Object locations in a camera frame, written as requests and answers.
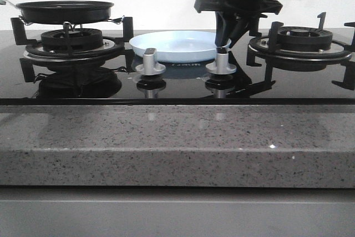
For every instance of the left silver stove knob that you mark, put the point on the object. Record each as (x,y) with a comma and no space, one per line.
(150,66)

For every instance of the black gas burner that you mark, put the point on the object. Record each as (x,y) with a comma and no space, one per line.
(304,39)
(84,39)

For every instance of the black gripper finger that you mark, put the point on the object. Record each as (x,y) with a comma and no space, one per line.
(223,27)
(236,27)

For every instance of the light blue plate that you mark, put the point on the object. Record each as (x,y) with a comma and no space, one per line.
(177,46)

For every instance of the left black gas burner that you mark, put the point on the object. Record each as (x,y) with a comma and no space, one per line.
(84,39)

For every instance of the right black gas burner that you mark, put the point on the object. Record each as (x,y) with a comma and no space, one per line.
(304,39)

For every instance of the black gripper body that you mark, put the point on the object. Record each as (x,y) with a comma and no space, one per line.
(265,6)

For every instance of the right silver stove knob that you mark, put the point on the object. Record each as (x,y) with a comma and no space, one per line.
(221,65)

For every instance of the right black pan support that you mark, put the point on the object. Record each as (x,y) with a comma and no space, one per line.
(268,48)

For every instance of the silver stove knob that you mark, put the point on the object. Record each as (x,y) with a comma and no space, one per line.
(150,66)
(221,65)

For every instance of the left black pan support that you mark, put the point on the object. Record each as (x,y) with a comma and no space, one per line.
(68,61)

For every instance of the black pan support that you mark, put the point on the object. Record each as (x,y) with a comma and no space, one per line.
(68,61)
(268,48)

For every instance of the black glass gas cooktop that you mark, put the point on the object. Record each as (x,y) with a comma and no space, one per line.
(115,82)

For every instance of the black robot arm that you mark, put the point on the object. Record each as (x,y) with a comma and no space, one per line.
(254,21)

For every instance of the black frying pan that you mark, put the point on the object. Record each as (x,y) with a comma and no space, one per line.
(58,12)

